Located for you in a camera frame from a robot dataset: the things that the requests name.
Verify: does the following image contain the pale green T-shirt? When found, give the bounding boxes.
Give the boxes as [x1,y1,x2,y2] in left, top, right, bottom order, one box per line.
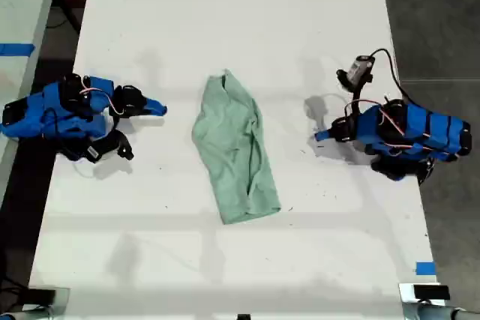
[191,68,282,226]

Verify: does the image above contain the long blue tape strip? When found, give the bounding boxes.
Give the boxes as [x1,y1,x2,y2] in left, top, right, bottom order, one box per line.
[0,43,37,57]

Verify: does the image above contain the pale side table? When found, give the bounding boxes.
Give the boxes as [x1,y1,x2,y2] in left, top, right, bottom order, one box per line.
[0,0,63,193]

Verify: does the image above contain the short blue tape strip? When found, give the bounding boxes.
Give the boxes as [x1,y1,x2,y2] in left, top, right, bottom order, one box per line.
[415,261,437,277]

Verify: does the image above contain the small black box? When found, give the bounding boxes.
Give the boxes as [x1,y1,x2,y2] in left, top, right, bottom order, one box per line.
[28,288,57,304]
[413,284,451,301]

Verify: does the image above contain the metal pipe clamp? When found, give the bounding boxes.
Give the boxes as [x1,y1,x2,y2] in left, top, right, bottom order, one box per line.
[0,286,71,320]
[397,282,480,320]

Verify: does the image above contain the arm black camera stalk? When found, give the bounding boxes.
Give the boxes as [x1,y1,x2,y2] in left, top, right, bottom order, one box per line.
[350,79,368,118]

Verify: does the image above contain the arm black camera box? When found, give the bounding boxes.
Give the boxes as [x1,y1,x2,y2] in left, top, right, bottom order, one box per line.
[336,55,376,93]
[82,129,135,164]

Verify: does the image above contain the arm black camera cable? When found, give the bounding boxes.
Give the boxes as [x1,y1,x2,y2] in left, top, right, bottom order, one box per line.
[369,48,413,106]

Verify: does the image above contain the black floor cable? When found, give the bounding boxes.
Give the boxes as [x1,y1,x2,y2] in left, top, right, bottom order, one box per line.
[0,274,32,310]

